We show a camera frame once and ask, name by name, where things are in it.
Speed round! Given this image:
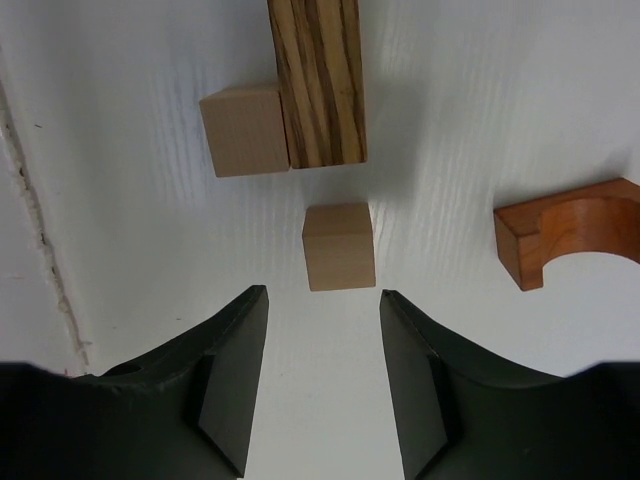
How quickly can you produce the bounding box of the small light wood cube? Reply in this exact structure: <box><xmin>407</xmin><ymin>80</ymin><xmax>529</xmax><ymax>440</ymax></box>
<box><xmin>199</xmin><ymin>84</ymin><xmax>290</xmax><ymax>178</ymax></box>

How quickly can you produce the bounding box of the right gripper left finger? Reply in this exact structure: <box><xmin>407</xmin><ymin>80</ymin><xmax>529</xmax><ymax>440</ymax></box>
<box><xmin>1</xmin><ymin>285</ymin><xmax>269</xmax><ymax>479</ymax></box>

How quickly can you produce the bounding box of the striped zebrawood block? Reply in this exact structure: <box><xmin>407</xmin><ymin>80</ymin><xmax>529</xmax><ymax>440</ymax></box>
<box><xmin>267</xmin><ymin>0</ymin><xmax>367</xmax><ymax>169</ymax></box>

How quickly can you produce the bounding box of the reddish arch wood block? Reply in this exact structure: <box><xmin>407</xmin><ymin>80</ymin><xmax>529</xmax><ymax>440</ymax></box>
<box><xmin>493</xmin><ymin>178</ymin><xmax>639</xmax><ymax>291</ymax></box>

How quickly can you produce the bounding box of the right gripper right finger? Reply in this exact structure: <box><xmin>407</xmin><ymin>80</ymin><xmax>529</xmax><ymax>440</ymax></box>
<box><xmin>380</xmin><ymin>290</ymin><xmax>639</xmax><ymax>479</ymax></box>

